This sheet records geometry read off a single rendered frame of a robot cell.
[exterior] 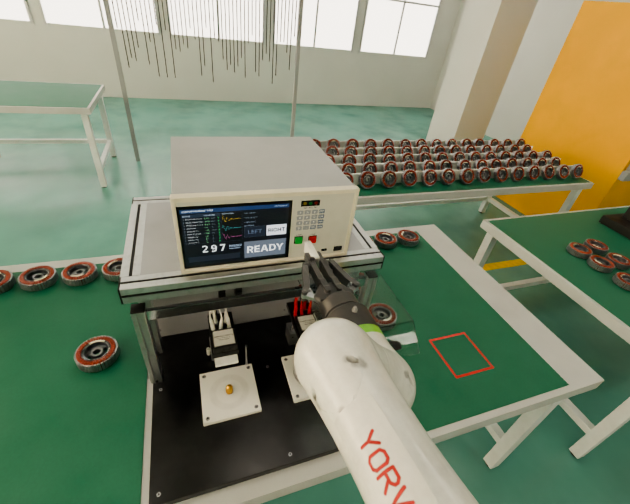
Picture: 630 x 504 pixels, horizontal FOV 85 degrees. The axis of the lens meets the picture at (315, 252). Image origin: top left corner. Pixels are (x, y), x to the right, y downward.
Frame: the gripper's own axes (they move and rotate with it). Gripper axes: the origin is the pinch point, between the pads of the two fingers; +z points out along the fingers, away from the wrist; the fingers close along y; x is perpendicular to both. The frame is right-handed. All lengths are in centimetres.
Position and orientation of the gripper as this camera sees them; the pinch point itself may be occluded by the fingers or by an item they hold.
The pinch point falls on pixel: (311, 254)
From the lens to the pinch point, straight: 79.5
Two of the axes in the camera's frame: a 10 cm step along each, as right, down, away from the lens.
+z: -3.2, -5.9, 7.5
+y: 9.4, -1.0, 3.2
